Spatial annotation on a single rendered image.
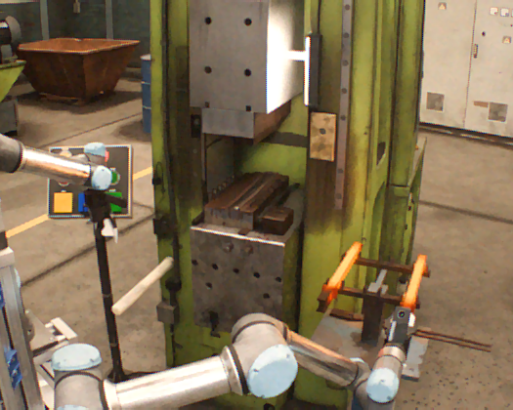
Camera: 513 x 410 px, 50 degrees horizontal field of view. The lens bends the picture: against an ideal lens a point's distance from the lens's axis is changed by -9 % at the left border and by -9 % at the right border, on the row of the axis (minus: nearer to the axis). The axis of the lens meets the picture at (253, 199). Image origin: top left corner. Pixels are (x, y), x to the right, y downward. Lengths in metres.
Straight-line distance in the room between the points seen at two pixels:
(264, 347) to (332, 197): 1.07
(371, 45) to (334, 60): 0.14
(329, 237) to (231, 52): 0.80
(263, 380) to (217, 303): 1.14
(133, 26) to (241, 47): 8.55
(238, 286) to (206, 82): 0.77
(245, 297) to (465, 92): 5.40
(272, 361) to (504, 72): 6.21
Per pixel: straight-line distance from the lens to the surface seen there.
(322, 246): 2.30
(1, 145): 1.65
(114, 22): 10.85
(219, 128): 2.12
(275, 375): 1.24
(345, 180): 2.17
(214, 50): 2.07
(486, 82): 7.20
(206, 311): 2.40
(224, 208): 2.21
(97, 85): 8.69
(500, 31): 7.11
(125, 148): 2.30
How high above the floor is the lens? 1.85
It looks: 22 degrees down
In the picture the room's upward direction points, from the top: 1 degrees clockwise
